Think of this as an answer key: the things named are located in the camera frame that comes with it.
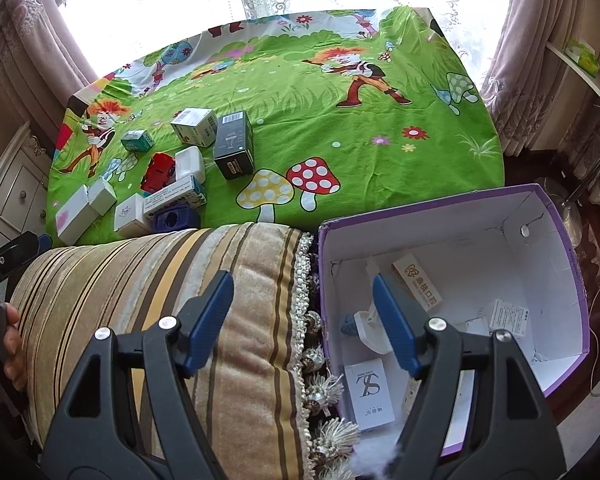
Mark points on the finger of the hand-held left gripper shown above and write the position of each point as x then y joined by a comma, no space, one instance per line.
15,250

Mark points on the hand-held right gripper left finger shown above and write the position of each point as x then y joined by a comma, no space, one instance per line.
210,320

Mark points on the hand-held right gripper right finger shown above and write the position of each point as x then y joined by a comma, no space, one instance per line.
395,325

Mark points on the translucent plastic tray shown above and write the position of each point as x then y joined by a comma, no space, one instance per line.
367,327

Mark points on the blue grey lumpy object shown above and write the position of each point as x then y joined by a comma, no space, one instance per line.
347,326

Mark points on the white carton with logo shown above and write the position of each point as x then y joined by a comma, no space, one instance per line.
415,280

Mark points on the white carton with pink spot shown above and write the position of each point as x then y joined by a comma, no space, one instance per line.
75,215

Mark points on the large cream carton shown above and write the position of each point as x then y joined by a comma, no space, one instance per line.
370,395

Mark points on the tall plain white carton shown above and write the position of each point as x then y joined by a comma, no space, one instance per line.
102,196

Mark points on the blue plastic socket piece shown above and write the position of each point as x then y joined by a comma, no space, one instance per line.
175,219

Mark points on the white carton with barcode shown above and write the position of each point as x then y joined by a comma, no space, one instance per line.
507,317

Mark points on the purple cardboard storage box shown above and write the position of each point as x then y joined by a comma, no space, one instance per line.
480,240

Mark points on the white carton with diamond mark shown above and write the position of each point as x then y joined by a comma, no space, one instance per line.
130,215

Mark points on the long white carton red stripe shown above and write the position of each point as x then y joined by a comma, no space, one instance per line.
175,195

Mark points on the red toy car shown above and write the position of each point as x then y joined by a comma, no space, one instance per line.
157,172

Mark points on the white plastic holder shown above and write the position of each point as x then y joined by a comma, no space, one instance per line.
190,162

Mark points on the small teal carton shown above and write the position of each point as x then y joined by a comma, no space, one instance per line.
136,141

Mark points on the black carton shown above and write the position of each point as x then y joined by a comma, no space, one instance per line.
234,145

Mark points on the white carton with green print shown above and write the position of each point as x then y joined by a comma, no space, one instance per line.
194,127

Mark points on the person's left hand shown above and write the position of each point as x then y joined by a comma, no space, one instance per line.
14,360

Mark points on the white carved cabinet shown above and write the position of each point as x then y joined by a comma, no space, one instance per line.
10,190

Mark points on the striped plush cushion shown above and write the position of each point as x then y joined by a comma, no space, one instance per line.
130,285

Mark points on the cartoon printed green tablecloth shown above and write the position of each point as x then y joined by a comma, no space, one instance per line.
330,135

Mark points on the pink patterned curtain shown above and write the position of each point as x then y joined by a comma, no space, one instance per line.
545,35
30,20

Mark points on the green packet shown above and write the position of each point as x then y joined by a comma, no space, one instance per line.
582,56

